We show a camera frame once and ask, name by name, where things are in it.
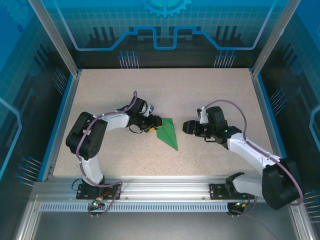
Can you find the green paper sheet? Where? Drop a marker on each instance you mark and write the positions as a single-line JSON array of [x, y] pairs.
[[170, 135]]

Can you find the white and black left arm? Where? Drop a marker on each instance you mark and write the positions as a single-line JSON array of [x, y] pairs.
[[85, 136]]

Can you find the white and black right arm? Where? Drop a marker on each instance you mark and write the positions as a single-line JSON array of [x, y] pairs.
[[280, 187]]

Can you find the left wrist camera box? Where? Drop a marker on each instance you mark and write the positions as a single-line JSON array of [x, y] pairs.
[[150, 110]]

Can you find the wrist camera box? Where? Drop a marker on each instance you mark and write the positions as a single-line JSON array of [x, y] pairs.
[[203, 115], [150, 110]]

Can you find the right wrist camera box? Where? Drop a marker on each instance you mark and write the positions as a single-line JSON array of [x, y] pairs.
[[203, 115]]

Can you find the blue-edged aluminium side rail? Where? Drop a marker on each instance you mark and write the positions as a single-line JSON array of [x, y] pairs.
[[61, 125], [272, 112]]

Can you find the aluminium cross rail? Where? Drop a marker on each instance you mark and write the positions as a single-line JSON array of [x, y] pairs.
[[162, 187]]

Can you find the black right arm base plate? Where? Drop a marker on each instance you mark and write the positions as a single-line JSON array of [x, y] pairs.
[[216, 191]]

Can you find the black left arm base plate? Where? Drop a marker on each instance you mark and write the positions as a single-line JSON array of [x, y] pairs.
[[112, 192]]

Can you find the aluminium frame post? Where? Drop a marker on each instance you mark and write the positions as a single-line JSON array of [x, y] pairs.
[[56, 40], [273, 40]]

